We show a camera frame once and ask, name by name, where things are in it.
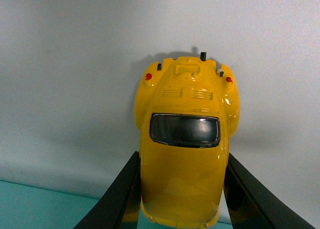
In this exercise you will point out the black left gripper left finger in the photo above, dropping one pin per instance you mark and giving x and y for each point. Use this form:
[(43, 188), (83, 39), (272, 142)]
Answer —
[(119, 207)]

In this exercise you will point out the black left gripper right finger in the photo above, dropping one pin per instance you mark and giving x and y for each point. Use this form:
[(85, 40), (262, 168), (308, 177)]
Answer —
[(252, 206)]

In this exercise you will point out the yellow beetle toy car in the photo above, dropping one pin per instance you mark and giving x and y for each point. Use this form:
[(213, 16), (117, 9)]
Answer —
[(186, 110)]

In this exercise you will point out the turquoise plastic storage box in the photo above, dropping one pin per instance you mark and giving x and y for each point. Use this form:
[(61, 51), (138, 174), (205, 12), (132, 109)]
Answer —
[(28, 207)]

